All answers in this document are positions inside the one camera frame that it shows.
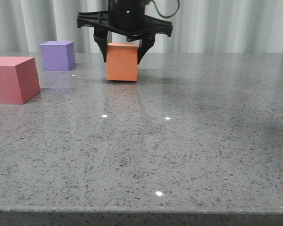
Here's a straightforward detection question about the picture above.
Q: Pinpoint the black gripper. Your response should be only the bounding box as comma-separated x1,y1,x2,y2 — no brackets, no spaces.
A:
77,0,173,65

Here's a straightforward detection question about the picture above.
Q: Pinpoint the orange foam block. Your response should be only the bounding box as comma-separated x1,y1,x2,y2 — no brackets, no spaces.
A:
106,42,138,81

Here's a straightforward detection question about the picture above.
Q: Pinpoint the purple foam block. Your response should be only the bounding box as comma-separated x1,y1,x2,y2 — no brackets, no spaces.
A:
39,41,76,71

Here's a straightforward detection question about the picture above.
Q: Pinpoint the pale green curtain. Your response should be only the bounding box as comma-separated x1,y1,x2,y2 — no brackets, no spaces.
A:
0,0,283,53

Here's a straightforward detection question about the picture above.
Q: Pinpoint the pink foam block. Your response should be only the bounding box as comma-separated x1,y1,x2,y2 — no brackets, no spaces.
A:
0,56,41,104

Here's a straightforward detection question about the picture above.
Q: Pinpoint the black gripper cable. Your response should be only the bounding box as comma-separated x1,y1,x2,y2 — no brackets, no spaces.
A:
149,0,181,19

